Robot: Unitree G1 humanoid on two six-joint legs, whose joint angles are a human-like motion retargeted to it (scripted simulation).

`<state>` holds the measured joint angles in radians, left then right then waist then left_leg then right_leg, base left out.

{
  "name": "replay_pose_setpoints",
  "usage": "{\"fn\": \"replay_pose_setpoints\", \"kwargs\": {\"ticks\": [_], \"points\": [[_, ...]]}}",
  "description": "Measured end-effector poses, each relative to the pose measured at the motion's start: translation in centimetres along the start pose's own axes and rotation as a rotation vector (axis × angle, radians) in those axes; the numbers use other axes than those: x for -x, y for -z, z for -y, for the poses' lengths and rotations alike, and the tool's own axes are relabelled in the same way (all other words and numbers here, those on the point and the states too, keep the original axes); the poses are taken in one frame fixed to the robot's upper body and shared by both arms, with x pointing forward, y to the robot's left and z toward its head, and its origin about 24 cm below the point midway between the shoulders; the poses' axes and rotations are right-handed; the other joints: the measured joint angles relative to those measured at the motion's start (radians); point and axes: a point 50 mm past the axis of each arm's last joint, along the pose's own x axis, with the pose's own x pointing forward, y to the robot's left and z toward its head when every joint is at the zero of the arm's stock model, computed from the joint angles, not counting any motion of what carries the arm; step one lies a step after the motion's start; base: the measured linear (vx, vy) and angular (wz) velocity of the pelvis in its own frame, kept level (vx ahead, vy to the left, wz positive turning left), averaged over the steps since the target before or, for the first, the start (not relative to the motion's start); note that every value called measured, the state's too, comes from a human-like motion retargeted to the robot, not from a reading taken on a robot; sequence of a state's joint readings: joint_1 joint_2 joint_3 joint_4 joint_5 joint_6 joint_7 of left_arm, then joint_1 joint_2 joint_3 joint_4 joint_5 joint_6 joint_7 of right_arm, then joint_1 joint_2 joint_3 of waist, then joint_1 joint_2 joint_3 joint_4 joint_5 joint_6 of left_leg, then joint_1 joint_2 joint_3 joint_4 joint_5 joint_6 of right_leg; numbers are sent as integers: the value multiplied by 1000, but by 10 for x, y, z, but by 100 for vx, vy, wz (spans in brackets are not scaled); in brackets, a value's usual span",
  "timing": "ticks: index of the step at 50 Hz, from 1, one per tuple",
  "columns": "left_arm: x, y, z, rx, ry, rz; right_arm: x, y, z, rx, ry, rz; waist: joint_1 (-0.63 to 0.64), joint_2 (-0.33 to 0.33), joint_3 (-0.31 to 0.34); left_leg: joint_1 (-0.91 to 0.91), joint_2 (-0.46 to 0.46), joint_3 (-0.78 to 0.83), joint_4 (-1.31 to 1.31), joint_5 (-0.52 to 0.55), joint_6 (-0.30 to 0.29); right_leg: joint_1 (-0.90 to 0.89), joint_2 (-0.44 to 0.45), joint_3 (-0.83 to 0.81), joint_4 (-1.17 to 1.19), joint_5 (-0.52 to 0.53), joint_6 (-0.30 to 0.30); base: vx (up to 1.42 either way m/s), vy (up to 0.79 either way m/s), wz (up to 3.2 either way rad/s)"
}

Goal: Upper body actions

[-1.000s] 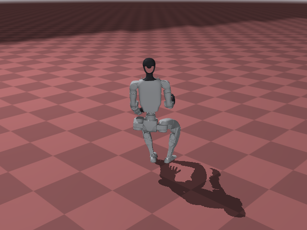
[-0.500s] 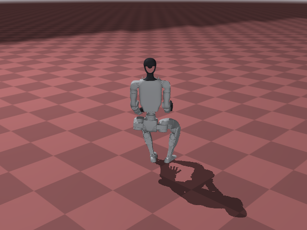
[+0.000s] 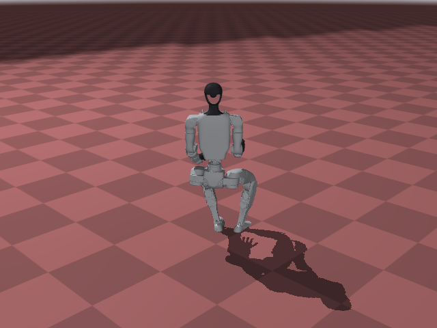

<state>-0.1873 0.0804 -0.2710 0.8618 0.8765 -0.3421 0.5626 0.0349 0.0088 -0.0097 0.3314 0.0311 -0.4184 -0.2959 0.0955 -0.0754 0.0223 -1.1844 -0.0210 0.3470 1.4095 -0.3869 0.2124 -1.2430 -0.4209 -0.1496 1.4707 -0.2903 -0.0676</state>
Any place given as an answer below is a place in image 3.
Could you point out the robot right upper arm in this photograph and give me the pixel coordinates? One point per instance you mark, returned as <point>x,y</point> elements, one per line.
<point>236,121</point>

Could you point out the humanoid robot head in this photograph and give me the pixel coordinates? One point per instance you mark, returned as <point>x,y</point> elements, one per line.
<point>213,89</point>

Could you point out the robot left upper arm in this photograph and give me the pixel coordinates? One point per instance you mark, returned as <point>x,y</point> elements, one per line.
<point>190,125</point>

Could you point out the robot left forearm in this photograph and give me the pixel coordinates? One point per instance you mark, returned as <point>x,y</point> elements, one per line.
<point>194,157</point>

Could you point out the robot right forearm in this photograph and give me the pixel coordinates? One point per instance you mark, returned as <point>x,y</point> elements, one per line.
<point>239,155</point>

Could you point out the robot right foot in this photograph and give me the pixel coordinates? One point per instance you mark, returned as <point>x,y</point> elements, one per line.
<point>239,228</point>

